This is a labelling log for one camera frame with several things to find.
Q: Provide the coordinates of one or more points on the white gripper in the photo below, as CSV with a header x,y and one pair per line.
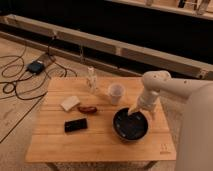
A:
x,y
146,101

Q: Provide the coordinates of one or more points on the dark ceramic bowl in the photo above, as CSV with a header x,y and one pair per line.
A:
x,y
130,127

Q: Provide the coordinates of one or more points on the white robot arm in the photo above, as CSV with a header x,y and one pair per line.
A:
x,y
173,85

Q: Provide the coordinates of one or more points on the translucent plastic cup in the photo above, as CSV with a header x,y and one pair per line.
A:
x,y
115,93

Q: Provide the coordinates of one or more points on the clear plastic bottle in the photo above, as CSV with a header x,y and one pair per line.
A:
x,y
92,79

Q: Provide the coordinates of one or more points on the brown sunglasses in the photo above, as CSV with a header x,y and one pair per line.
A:
x,y
87,109

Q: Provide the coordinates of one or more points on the wooden table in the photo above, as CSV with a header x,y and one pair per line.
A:
x,y
99,142

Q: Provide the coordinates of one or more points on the beige sponge block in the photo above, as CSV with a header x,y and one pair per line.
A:
x,y
70,102

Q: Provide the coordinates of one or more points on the black rectangular phone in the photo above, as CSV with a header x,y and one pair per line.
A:
x,y
75,125

